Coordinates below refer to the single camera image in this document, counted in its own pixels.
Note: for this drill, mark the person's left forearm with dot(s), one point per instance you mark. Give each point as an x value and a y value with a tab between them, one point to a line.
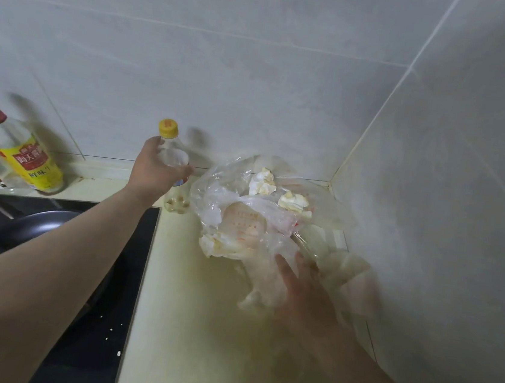
41	288

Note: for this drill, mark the person's right hand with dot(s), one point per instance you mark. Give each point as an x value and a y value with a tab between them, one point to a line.
311	309

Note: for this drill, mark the black glass gas stove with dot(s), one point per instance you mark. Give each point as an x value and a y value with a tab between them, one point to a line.
94	348

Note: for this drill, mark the yellow label vinegar bottle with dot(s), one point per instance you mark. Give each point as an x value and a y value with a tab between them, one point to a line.
29	159

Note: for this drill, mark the black round stove burner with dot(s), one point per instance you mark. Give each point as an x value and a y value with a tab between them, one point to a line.
30	225

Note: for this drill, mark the person's left hand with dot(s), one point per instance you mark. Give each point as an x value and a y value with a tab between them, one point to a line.
154	178

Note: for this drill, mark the yellow cap red label bottle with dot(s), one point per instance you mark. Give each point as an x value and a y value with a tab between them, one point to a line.
169	128

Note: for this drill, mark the white tissue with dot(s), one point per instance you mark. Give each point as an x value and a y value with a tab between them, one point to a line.
292	202
262	183
210	244

